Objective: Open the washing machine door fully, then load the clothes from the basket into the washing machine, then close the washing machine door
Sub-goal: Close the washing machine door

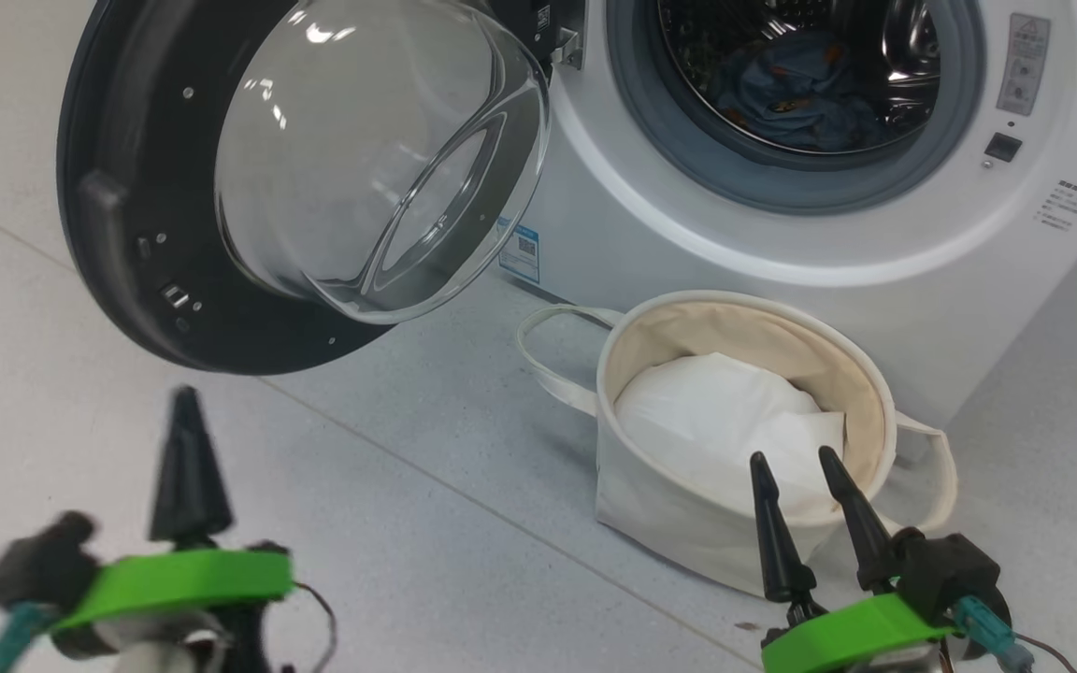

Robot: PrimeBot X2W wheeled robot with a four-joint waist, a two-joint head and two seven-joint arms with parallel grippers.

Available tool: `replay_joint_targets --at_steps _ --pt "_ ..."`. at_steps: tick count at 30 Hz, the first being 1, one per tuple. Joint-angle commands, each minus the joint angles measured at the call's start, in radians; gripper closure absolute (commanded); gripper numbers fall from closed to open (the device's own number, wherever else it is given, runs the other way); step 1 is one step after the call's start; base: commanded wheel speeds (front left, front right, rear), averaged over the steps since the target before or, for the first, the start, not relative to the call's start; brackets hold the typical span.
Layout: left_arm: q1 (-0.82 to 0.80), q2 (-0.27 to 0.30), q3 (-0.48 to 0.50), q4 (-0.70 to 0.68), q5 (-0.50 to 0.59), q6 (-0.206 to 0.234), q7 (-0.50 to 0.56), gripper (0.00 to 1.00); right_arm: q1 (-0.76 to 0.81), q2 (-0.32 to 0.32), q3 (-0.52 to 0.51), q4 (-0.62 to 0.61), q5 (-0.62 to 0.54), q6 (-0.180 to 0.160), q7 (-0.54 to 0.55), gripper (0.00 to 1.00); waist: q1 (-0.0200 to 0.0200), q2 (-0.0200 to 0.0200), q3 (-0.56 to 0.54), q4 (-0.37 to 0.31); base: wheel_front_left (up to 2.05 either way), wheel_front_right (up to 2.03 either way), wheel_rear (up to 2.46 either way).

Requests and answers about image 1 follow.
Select steel washer drum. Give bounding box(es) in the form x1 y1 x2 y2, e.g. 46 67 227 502
655 0 943 155

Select small printed text label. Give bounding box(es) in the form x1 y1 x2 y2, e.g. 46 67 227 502
1036 179 1077 230

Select teal plug left camera cable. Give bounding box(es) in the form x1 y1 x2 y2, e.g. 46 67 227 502
0 601 58 673

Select black washer door glass bowl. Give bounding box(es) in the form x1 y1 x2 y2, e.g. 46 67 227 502
57 0 553 377

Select teal plug camera cable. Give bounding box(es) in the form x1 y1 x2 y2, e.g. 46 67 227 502
0 601 58 673
955 598 1077 673

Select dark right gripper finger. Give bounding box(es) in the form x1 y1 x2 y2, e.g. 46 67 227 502
749 451 827 629
817 446 904 596

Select cream canvas laundry basket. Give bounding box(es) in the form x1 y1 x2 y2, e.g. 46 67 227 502
515 290 960 599

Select white cloth basket liner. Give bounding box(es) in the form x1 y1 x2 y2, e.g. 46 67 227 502
613 352 846 520

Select grey rubber door gasket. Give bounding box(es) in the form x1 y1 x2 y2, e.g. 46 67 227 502
606 0 986 216

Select blue cartoon print garment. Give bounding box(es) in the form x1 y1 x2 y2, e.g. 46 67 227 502
711 33 887 155

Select grey warning sticker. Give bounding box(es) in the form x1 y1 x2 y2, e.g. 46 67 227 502
997 12 1054 118

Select metal door hinge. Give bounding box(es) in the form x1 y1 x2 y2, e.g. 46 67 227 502
553 26 586 71

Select white front-load washing machine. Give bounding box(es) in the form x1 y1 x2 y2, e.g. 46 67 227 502
501 0 1077 426

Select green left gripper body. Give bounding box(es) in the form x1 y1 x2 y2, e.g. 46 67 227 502
50 549 296 637

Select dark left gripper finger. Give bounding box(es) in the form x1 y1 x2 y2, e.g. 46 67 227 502
189 385 234 548
148 385 191 548

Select teal plug right camera cable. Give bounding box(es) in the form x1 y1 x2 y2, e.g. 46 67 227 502
955 598 1077 673

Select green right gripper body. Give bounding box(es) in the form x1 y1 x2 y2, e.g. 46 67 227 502
761 594 955 673

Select thin black left gripper cable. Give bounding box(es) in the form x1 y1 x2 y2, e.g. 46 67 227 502
291 581 338 673

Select blue energy label sticker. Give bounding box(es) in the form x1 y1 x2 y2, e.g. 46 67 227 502
498 217 541 286

